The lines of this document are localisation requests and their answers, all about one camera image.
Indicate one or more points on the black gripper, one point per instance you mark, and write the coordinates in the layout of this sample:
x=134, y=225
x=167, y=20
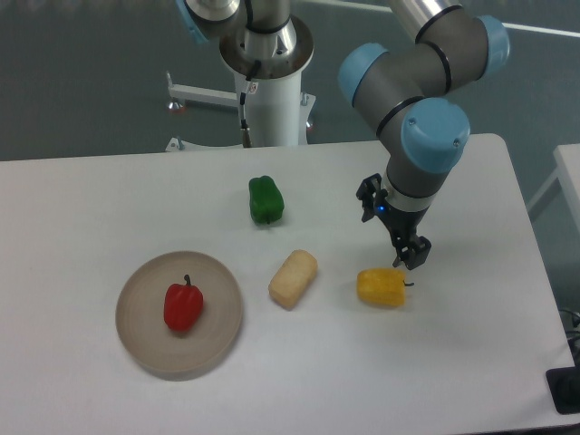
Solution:
x=411, y=250

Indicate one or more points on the red toy pepper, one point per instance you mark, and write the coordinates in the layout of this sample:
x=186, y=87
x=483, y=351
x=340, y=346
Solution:
x=183, y=305

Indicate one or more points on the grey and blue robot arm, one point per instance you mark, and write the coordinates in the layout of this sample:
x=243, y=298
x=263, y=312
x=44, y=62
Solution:
x=401, y=96

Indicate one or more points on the yellow toy pepper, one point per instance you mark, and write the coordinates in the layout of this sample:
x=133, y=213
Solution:
x=382, y=286

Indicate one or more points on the green toy pepper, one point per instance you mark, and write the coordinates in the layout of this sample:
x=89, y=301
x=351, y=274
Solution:
x=266, y=203

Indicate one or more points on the beige round plate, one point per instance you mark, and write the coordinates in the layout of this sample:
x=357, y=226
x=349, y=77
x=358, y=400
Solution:
x=151, y=344

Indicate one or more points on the beige toy bread loaf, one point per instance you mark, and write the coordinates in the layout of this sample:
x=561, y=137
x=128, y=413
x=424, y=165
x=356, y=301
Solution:
x=292, y=278

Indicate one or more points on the white side table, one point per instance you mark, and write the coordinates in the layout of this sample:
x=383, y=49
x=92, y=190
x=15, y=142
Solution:
x=563, y=179

